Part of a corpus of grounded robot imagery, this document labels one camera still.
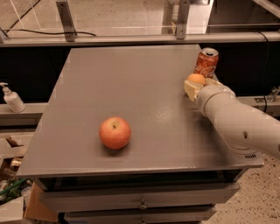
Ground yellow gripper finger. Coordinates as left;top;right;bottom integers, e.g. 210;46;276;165
205;78;222;86
184;80;203;102

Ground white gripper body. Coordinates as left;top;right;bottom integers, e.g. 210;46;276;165
195;84;235;116

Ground small orange fruit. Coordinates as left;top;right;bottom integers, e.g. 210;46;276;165
187;73;206;85

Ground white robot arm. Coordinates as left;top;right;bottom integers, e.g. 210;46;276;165
184;78;280;159

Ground red coca-cola can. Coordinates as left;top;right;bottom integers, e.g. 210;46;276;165
194;47;219;78

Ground grey drawer cabinet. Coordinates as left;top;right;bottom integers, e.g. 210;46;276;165
18;45;263;224

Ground red apple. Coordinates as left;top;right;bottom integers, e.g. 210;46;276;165
99;116;131;150

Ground upper drawer knob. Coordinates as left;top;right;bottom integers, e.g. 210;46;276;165
138;199;148;210

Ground drawer knob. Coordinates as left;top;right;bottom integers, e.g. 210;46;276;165
140;217;146;224
138;199;148;210

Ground lower drawer knob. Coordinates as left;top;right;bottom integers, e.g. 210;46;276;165
140;217;146;224

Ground white pump bottle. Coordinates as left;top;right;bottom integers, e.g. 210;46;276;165
0;82;25;113

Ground cardboard box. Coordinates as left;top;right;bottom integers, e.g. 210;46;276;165
24;183;58;222

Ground metal railing frame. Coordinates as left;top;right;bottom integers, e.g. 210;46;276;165
0;0;280;47

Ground green hose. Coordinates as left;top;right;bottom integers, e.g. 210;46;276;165
0;178;30;196

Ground black cable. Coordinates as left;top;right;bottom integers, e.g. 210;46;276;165
0;27;97;37

